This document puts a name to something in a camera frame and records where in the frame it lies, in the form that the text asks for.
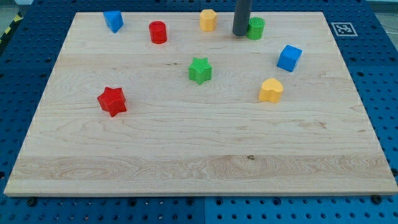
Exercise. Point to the wooden board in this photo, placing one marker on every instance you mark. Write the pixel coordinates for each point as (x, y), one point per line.
(179, 138)

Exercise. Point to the blue triangular block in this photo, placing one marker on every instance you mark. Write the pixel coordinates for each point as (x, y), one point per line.
(113, 20)

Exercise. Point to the white fiducial marker tag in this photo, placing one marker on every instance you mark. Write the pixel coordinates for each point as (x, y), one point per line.
(344, 29)

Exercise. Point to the red star block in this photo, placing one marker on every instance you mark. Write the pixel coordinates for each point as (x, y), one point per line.
(113, 101)

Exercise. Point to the green cylinder block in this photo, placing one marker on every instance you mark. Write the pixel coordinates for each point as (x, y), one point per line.
(255, 28)

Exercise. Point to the green star block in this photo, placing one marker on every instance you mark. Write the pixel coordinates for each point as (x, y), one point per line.
(200, 70)

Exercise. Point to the blue cube block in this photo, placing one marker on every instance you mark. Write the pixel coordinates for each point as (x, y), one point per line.
(289, 58)

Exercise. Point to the red cylinder block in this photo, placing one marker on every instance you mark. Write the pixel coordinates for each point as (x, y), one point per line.
(158, 32)

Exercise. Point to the yellow heart block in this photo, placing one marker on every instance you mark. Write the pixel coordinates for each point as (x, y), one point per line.
(271, 90)

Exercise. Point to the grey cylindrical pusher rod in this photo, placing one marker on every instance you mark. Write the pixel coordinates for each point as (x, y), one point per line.
(242, 14)

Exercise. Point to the yellow hexagon block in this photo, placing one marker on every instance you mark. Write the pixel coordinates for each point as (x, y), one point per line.
(208, 20)

